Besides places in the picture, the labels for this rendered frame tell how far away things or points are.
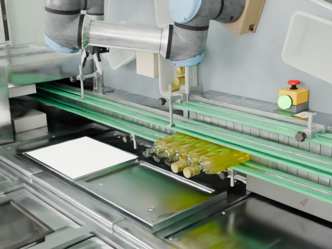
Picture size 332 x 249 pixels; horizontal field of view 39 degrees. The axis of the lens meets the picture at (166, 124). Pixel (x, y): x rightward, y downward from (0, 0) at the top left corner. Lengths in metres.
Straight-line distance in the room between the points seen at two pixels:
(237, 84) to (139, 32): 0.47
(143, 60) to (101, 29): 0.55
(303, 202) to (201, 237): 0.36
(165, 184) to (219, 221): 0.29
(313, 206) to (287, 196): 0.10
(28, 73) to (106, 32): 0.89
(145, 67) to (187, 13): 0.63
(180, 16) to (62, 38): 0.39
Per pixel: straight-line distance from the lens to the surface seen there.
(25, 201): 1.81
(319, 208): 1.58
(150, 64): 2.06
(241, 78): 1.81
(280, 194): 1.65
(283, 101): 1.58
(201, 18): 1.54
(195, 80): 1.92
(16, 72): 2.37
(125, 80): 2.36
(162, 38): 1.57
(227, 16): 1.63
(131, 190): 1.70
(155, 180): 1.77
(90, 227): 1.54
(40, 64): 2.42
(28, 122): 2.57
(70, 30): 1.58
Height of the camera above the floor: 2.11
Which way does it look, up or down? 39 degrees down
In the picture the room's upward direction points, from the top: 106 degrees counter-clockwise
